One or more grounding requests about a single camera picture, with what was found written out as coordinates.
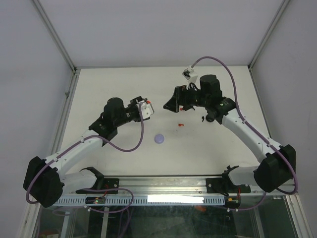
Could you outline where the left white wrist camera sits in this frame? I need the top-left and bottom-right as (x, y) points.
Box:
(137, 99), (155, 120)

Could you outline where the purple charging case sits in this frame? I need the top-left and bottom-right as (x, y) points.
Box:
(154, 134), (164, 144)

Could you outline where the right aluminium frame post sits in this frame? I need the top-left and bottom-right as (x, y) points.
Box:
(248, 0), (291, 71)

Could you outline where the purple cable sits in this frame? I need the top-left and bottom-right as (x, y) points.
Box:
(25, 103), (149, 238)
(192, 56), (299, 213)

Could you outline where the aluminium frame post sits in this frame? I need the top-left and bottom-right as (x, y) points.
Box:
(30, 0), (77, 73)
(248, 0), (291, 71)

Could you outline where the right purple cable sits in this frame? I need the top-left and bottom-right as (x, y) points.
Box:
(192, 56), (299, 213)

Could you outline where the left aluminium frame post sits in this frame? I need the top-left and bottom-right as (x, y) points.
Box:
(30, 0), (77, 73)

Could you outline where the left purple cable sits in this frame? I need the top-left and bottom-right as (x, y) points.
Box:
(25, 103), (149, 238)

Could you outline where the black charging case lower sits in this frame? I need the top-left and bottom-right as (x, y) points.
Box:
(206, 115), (214, 122)

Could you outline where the slotted cable duct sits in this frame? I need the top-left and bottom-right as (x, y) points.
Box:
(54, 194), (225, 207)

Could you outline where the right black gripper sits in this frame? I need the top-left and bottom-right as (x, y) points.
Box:
(163, 83), (210, 113)

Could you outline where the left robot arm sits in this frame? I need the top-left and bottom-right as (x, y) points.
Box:
(23, 96), (154, 208)

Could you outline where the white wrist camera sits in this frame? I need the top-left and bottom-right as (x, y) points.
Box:
(137, 99), (155, 120)
(182, 66), (198, 86)

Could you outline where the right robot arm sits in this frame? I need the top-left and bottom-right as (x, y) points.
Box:
(163, 74), (296, 193)

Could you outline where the aluminium mounting rail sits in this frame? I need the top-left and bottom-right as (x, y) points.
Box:
(31, 175), (298, 196)

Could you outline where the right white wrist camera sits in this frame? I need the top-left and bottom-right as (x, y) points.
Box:
(182, 66), (198, 86)

